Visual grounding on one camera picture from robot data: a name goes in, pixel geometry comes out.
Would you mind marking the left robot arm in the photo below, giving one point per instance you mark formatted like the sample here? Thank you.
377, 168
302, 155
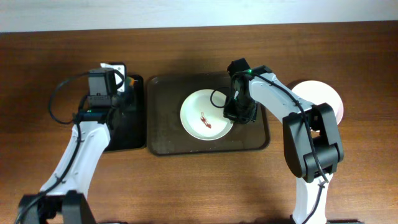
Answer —
94, 125

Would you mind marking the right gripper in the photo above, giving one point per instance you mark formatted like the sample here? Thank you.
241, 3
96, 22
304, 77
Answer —
237, 115

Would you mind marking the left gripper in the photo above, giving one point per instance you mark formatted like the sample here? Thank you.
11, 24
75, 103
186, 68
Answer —
123, 100

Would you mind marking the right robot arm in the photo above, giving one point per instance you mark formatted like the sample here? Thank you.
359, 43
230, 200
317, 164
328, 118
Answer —
312, 143

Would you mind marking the brown serving tray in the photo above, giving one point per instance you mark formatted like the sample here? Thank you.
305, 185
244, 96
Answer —
165, 133

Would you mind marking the green and orange sponge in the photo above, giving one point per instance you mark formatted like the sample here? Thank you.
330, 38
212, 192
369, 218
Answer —
130, 82

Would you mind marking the white plate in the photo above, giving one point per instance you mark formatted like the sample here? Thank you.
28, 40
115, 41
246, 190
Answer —
318, 92
201, 119

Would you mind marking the black plastic tray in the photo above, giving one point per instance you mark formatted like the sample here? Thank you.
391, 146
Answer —
127, 119

